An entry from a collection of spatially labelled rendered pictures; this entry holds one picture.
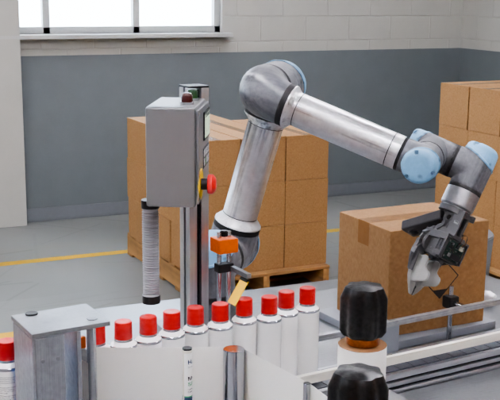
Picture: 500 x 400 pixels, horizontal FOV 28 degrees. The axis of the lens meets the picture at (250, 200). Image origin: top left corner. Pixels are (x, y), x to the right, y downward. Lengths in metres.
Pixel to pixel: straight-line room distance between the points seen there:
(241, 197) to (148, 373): 0.69
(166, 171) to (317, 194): 3.78
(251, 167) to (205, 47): 5.32
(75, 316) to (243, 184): 0.76
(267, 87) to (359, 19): 6.06
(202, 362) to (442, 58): 7.03
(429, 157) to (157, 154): 0.58
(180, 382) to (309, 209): 3.86
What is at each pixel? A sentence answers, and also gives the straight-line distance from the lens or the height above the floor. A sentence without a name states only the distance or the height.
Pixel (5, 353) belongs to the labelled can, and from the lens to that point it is 1.80.
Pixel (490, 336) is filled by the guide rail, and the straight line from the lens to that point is 2.38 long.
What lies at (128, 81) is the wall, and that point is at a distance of 7.45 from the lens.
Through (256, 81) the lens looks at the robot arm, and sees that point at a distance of 2.19.
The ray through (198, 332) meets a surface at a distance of 1.94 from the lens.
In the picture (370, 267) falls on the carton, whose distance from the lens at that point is 2.52.
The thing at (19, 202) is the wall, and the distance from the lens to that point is 7.28.
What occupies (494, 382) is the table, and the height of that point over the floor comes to 0.83.
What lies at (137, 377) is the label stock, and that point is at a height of 1.01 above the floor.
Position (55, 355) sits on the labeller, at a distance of 1.68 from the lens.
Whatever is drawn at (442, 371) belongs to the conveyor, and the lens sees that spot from 2.30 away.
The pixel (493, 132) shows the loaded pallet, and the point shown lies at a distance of 5.74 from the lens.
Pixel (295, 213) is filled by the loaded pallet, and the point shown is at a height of 0.46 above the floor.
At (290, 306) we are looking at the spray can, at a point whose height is 1.06.
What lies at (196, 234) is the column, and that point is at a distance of 2.04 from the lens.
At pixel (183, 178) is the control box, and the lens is 1.87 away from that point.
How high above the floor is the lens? 1.69
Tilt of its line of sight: 12 degrees down
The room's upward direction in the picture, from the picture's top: 1 degrees clockwise
